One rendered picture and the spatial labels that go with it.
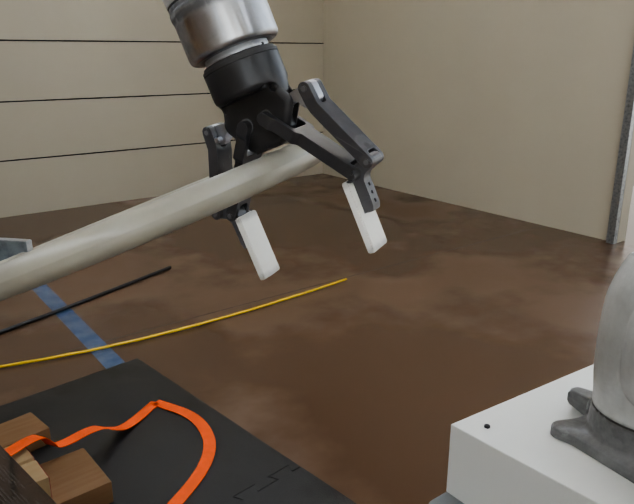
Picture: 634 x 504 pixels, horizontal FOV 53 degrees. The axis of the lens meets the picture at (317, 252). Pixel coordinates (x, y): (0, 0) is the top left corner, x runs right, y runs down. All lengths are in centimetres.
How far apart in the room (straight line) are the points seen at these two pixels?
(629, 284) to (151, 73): 601
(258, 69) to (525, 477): 58
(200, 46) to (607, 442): 66
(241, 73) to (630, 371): 55
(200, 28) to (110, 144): 588
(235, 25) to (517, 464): 61
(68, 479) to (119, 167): 456
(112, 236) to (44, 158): 577
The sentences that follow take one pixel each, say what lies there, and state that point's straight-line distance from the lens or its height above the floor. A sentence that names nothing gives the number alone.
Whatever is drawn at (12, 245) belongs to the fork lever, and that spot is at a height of 114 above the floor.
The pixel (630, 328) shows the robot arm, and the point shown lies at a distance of 83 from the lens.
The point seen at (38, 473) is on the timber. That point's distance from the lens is 219.
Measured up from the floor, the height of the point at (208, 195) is 128.
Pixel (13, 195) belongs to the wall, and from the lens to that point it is 629.
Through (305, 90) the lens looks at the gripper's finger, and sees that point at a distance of 58.
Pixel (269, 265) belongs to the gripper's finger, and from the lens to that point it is 68.
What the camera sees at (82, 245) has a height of 125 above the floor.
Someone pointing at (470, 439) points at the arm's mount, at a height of 90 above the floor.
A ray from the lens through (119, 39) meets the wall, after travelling 648.
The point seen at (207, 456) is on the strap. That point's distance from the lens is 243.
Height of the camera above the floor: 140
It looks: 17 degrees down
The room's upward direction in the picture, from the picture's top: straight up
